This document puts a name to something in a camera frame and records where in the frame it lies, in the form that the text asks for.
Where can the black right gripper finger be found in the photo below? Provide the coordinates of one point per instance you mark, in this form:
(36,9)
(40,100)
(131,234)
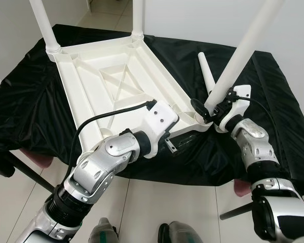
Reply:
(199,109)

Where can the white plastic table top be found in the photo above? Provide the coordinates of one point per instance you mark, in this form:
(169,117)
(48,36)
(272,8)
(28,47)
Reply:
(101,71)

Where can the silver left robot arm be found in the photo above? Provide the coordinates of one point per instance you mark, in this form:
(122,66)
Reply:
(96,169)

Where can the black table cloth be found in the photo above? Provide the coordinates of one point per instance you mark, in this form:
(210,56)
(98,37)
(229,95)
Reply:
(283,101)

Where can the grey robot right leg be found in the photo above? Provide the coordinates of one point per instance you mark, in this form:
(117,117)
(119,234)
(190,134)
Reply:
(180,234)

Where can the grey robot leg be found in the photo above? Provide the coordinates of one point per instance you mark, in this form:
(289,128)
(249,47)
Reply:
(102,232)
(180,234)

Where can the black metal table leg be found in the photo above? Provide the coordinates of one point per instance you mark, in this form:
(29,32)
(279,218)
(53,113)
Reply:
(235,211)
(33,173)

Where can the grey robot left leg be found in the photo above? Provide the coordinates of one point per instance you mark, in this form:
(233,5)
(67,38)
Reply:
(102,232)

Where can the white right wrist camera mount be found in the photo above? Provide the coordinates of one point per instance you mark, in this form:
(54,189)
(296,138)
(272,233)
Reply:
(240,96)

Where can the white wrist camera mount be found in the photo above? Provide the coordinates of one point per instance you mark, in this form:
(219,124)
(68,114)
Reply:
(240,96)
(162,119)

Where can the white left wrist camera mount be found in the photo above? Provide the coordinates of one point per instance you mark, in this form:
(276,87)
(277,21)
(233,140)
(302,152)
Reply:
(162,119)

